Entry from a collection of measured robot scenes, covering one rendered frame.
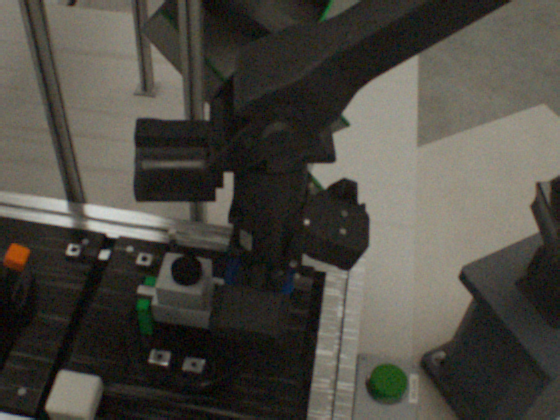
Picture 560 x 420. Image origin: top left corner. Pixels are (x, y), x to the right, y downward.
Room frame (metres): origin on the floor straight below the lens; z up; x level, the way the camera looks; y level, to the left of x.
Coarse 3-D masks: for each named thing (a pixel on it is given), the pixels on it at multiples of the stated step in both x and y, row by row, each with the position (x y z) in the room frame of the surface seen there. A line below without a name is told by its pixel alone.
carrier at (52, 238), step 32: (0, 224) 0.50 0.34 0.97; (32, 224) 0.51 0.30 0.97; (32, 256) 0.46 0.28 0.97; (64, 256) 0.46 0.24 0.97; (96, 256) 0.47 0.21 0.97; (32, 288) 0.41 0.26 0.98; (64, 288) 0.42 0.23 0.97; (32, 320) 0.37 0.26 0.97; (64, 320) 0.38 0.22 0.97; (32, 352) 0.34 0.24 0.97; (0, 384) 0.29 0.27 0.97; (32, 384) 0.30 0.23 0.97; (32, 416) 0.27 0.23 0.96
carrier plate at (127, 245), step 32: (128, 256) 0.47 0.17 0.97; (160, 256) 0.48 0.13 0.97; (224, 256) 0.49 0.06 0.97; (128, 288) 0.43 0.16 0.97; (96, 320) 0.38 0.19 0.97; (288, 320) 0.40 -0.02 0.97; (96, 352) 0.34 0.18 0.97; (256, 352) 0.36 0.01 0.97; (288, 352) 0.36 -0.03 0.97; (128, 384) 0.31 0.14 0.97; (256, 384) 0.32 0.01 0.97; (288, 384) 0.33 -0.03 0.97; (96, 416) 0.27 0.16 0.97; (128, 416) 0.28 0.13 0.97; (160, 416) 0.28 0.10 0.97; (192, 416) 0.28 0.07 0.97; (224, 416) 0.29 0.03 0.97; (256, 416) 0.29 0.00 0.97; (288, 416) 0.29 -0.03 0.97
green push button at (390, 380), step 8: (376, 368) 0.35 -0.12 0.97; (384, 368) 0.35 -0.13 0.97; (392, 368) 0.35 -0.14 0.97; (400, 368) 0.36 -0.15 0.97; (376, 376) 0.34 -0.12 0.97; (384, 376) 0.34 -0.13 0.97; (392, 376) 0.34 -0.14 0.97; (400, 376) 0.35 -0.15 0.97; (376, 384) 0.33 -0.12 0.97; (384, 384) 0.33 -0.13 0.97; (392, 384) 0.33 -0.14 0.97; (400, 384) 0.34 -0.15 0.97; (376, 392) 0.33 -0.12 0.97; (384, 392) 0.32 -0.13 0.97; (392, 392) 0.33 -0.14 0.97; (400, 392) 0.33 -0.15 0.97; (392, 400) 0.32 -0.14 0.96
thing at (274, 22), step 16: (208, 0) 0.59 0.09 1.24; (224, 0) 0.59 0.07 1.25; (240, 0) 0.63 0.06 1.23; (256, 0) 0.64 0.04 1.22; (272, 0) 0.65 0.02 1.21; (288, 0) 0.67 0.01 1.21; (304, 0) 0.68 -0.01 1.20; (320, 0) 0.69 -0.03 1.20; (224, 16) 0.59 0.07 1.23; (240, 16) 0.58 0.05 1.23; (256, 16) 0.62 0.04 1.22; (272, 16) 0.63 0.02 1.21; (288, 16) 0.64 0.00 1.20; (304, 16) 0.65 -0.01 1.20; (320, 16) 0.66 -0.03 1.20; (240, 32) 0.58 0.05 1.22; (256, 32) 0.58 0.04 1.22; (272, 32) 0.58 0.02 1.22
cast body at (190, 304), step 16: (176, 256) 0.39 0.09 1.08; (192, 256) 0.39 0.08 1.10; (160, 272) 0.37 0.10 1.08; (176, 272) 0.37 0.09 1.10; (192, 272) 0.37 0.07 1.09; (208, 272) 0.38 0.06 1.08; (144, 288) 0.38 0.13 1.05; (160, 288) 0.36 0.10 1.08; (176, 288) 0.36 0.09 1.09; (192, 288) 0.36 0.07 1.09; (208, 288) 0.38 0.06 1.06; (160, 304) 0.36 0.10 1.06; (176, 304) 0.35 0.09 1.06; (192, 304) 0.35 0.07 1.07; (208, 304) 0.36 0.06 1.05; (160, 320) 0.35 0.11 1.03; (176, 320) 0.35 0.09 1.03; (192, 320) 0.35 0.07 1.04; (208, 320) 0.35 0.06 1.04
